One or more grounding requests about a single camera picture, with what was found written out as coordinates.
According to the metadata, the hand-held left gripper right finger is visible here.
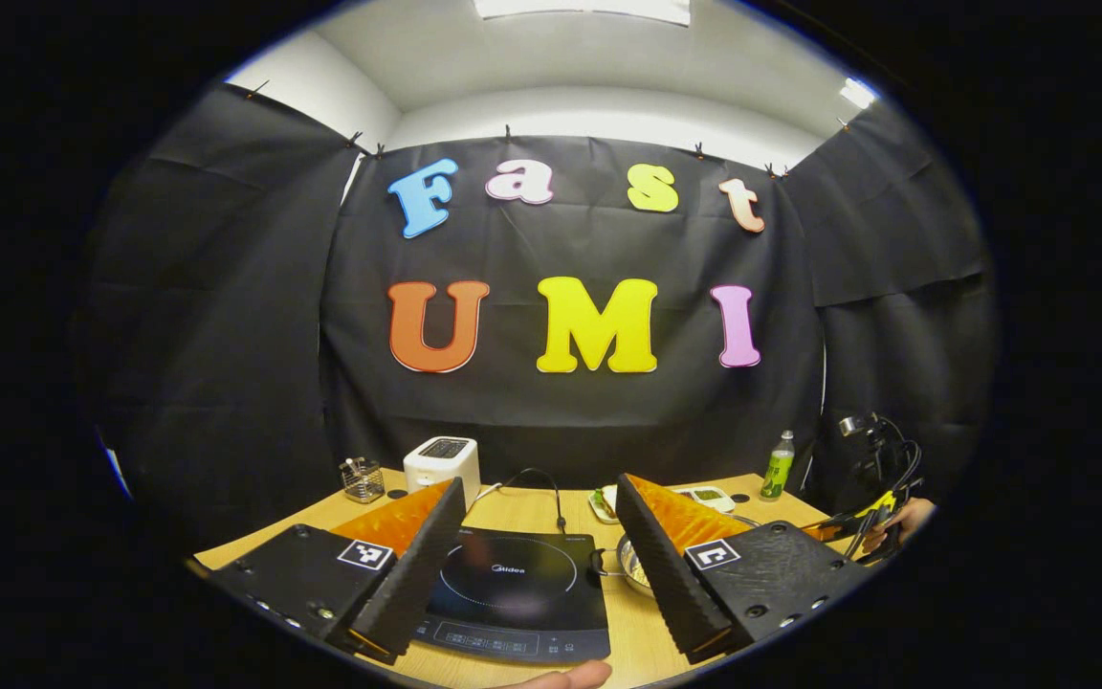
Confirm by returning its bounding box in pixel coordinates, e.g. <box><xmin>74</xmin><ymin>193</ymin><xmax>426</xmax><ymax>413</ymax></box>
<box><xmin>614</xmin><ymin>473</ymin><xmax>875</xmax><ymax>665</ymax></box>

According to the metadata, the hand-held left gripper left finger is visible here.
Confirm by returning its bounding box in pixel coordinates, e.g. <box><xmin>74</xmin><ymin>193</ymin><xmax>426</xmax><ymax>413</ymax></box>
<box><xmin>207</xmin><ymin>477</ymin><xmax>468</xmax><ymax>663</ymax></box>

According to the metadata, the steel pot with black handle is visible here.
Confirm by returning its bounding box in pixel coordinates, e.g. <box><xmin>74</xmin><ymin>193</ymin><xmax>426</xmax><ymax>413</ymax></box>
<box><xmin>592</xmin><ymin>512</ymin><xmax>762</xmax><ymax>599</ymax></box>

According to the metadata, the black induction cooktop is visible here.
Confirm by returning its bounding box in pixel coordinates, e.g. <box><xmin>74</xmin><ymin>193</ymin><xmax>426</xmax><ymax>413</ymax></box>
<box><xmin>414</xmin><ymin>526</ymin><xmax>611</xmax><ymax>666</ymax></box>

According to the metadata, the white divided dish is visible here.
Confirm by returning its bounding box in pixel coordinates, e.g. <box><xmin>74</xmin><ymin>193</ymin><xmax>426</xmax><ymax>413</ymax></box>
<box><xmin>675</xmin><ymin>485</ymin><xmax>737</xmax><ymax>515</ymax></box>

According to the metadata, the green label plastic bottle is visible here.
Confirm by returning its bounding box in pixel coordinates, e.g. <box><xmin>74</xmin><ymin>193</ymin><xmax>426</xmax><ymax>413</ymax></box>
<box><xmin>760</xmin><ymin>430</ymin><xmax>797</xmax><ymax>502</ymax></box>

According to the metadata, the white toaster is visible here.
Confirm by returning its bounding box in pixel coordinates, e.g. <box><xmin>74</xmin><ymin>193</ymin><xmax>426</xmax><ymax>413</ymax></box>
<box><xmin>403</xmin><ymin>436</ymin><xmax>482</xmax><ymax>511</ymax></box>

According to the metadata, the black backdrop cloth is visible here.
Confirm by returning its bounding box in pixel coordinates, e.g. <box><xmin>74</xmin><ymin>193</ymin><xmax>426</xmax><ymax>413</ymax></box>
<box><xmin>82</xmin><ymin>84</ymin><xmax>997</xmax><ymax>551</ymax></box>

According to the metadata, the large ceiling light panel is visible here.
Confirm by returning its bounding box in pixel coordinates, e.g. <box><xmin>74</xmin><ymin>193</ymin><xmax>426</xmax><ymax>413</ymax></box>
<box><xmin>474</xmin><ymin>0</ymin><xmax>691</xmax><ymax>27</ymax></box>

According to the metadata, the wire mesh utensil holder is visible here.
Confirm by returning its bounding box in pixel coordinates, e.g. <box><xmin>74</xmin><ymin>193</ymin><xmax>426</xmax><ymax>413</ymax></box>
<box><xmin>339</xmin><ymin>457</ymin><xmax>386</xmax><ymax>505</ymax></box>

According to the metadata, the black cooktop power cable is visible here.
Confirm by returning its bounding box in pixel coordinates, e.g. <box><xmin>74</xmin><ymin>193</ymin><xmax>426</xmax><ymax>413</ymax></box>
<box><xmin>498</xmin><ymin>467</ymin><xmax>568</xmax><ymax>535</ymax></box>

